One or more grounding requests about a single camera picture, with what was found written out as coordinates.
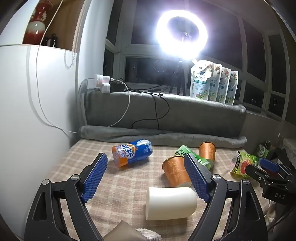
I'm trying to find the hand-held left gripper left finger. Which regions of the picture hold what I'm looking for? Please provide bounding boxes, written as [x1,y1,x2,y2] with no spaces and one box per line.
[24,153,108,241]

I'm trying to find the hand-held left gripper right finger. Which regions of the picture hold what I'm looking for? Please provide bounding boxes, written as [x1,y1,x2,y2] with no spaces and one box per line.
[184,153,269,241]

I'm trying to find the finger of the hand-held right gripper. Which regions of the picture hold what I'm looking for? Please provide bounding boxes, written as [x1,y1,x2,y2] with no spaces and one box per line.
[245,164,271,184]
[259,158,281,172]

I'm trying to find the white cup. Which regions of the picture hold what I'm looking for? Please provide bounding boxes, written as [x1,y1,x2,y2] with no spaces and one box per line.
[145,186,197,220]

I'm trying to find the orange paper cup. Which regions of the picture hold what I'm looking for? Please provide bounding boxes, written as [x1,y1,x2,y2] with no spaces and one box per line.
[162,156,192,188]
[199,142,216,161]

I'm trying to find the small green packet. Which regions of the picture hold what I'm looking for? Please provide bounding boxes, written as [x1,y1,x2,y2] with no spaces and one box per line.
[254,142,270,160]

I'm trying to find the green grapefruit snack packet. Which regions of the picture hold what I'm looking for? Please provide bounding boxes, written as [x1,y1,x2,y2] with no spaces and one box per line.
[231,150,258,178]

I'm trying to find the checked bed sheet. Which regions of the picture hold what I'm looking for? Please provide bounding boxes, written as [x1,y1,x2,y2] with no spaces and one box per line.
[45,138,278,241]

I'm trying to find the green drink can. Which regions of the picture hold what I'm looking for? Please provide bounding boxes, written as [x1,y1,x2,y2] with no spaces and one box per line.
[174,145,211,171]

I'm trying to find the blue and orange drink can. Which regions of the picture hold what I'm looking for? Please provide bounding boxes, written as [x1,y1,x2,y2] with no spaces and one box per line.
[112,139,153,168]

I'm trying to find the rolled grey blanket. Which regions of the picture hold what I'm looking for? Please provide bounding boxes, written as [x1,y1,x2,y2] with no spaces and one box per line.
[79,125,247,148]

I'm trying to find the brown paper piece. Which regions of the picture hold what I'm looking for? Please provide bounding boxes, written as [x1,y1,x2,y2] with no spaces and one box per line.
[103,220,140,241]

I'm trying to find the white fluffy cloth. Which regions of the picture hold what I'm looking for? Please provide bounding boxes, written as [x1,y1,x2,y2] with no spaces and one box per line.
[135,228,162,241]

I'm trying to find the white spouted refill pouch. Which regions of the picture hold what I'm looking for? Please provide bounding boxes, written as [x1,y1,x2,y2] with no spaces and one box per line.
[208,64,223,102]
[190,59,214,100]
[225,71,239,106]
[217,67,232,104]

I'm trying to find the black power adapter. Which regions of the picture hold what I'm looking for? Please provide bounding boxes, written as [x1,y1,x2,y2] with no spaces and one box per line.
[110,80,126,93]

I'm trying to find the white power adapters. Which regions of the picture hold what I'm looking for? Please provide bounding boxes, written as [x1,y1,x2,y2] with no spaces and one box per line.
[92,74,112,94]

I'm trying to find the white cabinet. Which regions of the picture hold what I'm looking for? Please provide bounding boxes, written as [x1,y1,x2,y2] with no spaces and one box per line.
[0,0,109,223]

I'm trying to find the black tripod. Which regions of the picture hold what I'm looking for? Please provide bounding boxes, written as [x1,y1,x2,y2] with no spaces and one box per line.
[169,59,186,96]

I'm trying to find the dark glass bottle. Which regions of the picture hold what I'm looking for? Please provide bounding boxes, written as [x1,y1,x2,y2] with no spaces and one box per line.
[43,34,58,48]

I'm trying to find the red and white vase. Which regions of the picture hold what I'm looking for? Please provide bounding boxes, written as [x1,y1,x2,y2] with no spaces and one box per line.
[23,0,50,45]

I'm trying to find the black cable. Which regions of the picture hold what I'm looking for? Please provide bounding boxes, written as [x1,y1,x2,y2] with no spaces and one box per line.
[117,79,185,130]

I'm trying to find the white cable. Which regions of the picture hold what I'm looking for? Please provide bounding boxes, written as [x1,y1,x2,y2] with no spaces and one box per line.
[36,0,130,133]

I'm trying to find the beaded cord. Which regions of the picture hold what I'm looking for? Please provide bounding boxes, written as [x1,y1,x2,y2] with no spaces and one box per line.
[64,51,76,69]

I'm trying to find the ring light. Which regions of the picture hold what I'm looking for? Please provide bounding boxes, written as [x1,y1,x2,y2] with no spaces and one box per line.
[156,9,208,62]

